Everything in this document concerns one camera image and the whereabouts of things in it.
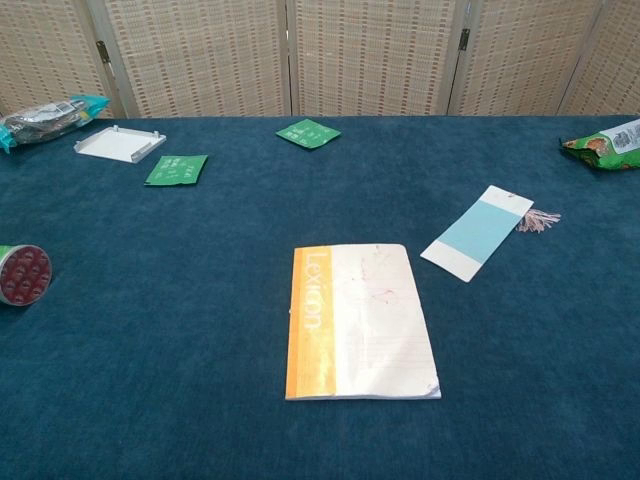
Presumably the white paper sheet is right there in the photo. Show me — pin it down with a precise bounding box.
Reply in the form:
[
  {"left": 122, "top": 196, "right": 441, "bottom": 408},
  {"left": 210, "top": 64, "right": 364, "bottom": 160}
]
[{"left": 284, "top": 243, "right": 442, "bottom": 402}]

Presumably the light blue tasselled bookmark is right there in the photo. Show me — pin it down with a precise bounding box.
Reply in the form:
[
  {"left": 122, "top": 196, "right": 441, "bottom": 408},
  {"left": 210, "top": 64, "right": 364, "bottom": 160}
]
[{"left": 419, "top": 184, "right": 562, "bottom": 284}]

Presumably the green sachet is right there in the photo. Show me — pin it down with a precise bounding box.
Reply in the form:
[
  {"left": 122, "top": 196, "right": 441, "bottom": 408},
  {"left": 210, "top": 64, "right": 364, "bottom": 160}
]
[
  {"left": 144, "top": 154, "right": 209, "bottom": 188},
  {"left": 275, "top": 118, "right": 343, "bottom": 152}
]

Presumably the dark blue tablecloth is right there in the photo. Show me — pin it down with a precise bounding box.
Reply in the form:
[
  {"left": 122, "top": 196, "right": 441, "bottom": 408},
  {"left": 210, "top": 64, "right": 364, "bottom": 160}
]
[{"left": 0, "top": 115, "right": 640, "bottom": 480}]

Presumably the woven folding screen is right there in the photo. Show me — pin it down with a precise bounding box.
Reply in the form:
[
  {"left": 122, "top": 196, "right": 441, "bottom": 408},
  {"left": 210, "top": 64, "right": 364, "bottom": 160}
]
[{"left": 0, "top": 0, "right": 640, "bottom": 120}]

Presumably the white square plastic tray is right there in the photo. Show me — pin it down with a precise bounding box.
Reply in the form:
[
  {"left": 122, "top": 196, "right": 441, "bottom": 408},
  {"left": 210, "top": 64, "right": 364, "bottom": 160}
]
[{"left": 73, "top": 125, "right": 168, "bottom": 165}]

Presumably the green chip can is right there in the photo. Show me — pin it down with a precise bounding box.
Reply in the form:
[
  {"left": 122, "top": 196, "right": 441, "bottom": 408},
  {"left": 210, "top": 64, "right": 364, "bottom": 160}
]
[{"left": 0, "top": 244, "right": 53, "bottom": 307}]

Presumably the green snack bag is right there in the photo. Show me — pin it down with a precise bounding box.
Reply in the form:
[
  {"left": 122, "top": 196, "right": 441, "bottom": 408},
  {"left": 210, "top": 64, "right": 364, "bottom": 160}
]
[{"left": 558, "top": 117, "right": 640, "bottom": 173}]

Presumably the teal snack bag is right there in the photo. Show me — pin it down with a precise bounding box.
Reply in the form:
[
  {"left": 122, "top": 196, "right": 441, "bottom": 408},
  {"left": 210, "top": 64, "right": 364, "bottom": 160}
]
[{"left": 0, "top": 94, "right": 111, "bottom": 155}]

